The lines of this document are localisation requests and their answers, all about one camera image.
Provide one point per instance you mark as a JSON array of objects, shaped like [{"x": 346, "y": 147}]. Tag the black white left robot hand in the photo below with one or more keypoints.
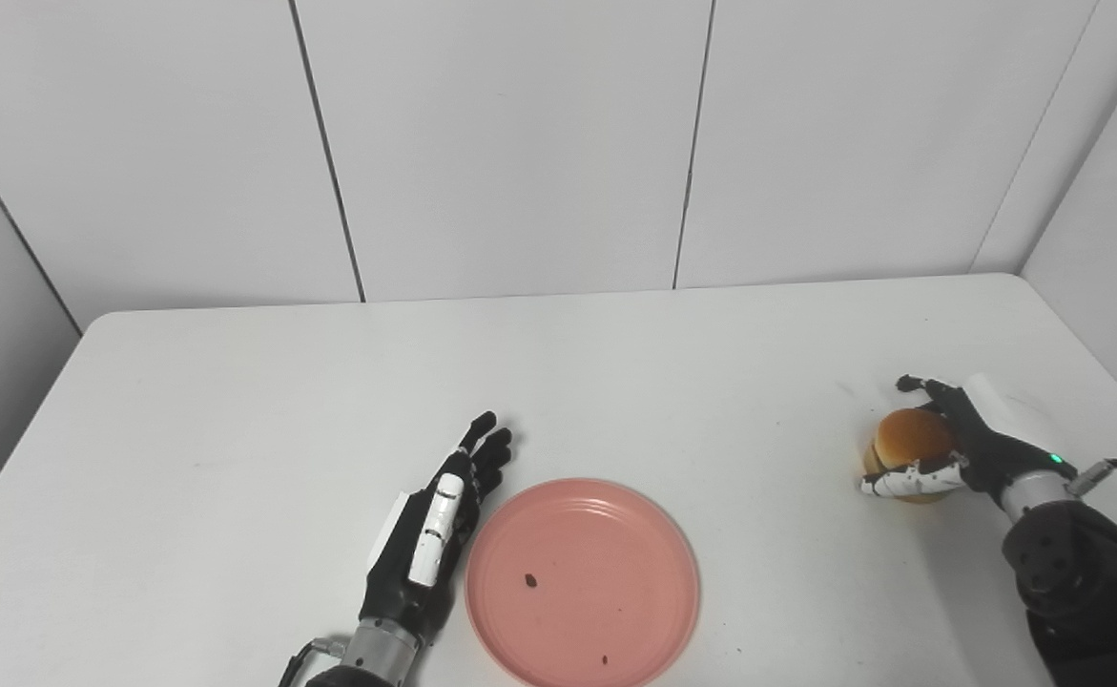
[{"x": 396, "y": 572}]

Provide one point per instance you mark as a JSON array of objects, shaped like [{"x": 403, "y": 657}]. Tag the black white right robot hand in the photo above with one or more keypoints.
[{"x": 992, "y": 448}]

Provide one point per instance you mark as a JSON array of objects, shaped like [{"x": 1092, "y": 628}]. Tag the toy hamburger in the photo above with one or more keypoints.
[{"x": 911, "y": 437}]

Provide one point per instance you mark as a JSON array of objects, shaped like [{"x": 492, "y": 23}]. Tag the pink plate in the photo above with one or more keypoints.
[{"x": 582, "y": 587}]

